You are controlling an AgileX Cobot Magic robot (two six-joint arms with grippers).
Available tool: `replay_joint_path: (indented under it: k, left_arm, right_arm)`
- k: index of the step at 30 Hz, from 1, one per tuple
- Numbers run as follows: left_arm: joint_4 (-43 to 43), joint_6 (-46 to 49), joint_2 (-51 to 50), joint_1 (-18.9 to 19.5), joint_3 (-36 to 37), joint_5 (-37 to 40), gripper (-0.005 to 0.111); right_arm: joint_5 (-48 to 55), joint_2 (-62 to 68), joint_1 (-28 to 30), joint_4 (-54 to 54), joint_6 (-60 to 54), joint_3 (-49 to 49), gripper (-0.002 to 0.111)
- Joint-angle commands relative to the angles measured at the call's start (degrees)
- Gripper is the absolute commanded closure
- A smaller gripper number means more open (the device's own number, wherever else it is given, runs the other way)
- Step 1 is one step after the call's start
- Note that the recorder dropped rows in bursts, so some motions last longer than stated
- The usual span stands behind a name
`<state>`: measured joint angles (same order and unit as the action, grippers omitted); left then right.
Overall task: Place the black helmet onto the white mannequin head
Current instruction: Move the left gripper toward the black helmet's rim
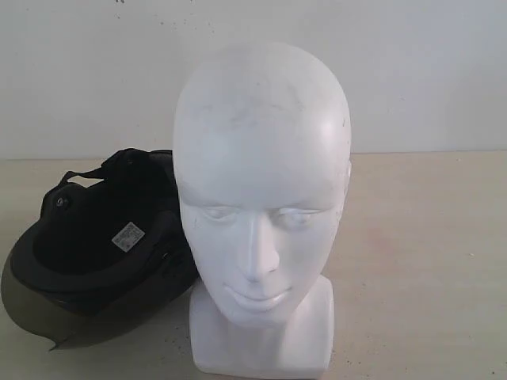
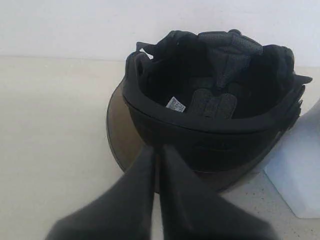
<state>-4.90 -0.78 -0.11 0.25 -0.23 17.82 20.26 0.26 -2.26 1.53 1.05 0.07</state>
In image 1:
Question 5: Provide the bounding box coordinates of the black helmet with tinted visor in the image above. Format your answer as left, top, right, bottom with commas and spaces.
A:
1, 148, 198, 350

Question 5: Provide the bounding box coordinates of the white mannequin head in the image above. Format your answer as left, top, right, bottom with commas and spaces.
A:
173, 42, 352, 369

